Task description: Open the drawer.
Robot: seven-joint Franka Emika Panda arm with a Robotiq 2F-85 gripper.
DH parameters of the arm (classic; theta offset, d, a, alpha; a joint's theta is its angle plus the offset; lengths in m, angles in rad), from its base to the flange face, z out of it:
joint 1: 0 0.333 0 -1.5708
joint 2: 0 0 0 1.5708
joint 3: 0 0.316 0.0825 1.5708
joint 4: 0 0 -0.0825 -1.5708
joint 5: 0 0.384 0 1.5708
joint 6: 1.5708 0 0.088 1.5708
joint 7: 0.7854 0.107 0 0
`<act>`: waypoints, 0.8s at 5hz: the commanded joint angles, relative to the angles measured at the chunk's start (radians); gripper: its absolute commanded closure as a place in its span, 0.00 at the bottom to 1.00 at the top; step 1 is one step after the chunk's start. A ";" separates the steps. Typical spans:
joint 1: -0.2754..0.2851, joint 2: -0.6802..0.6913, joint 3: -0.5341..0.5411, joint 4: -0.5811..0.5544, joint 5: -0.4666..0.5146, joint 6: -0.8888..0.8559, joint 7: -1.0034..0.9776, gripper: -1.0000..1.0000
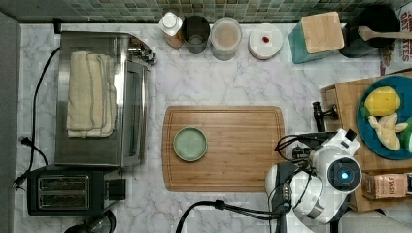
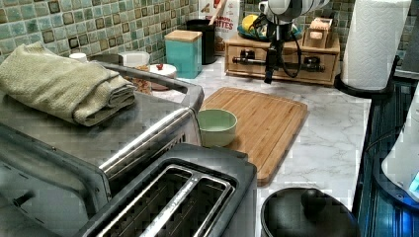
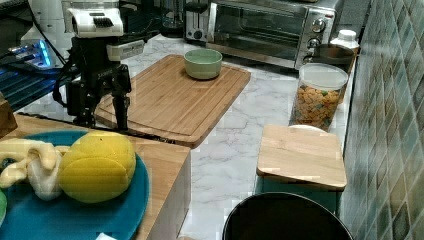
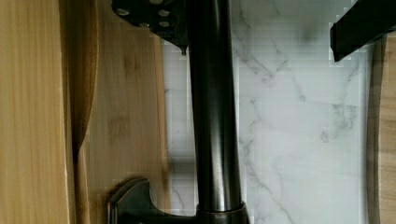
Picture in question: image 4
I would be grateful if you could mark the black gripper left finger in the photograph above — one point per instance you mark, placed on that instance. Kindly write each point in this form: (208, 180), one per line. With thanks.
(164, 18)

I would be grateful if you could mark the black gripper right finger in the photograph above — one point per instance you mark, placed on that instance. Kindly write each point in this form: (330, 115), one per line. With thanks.
(364, 23)

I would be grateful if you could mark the wooden drawer cabinet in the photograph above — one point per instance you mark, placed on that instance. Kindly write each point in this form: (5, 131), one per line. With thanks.
(82, 111)

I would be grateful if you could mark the large wooden cutting board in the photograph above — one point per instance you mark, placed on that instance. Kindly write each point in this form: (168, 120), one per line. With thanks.
(381, 134)

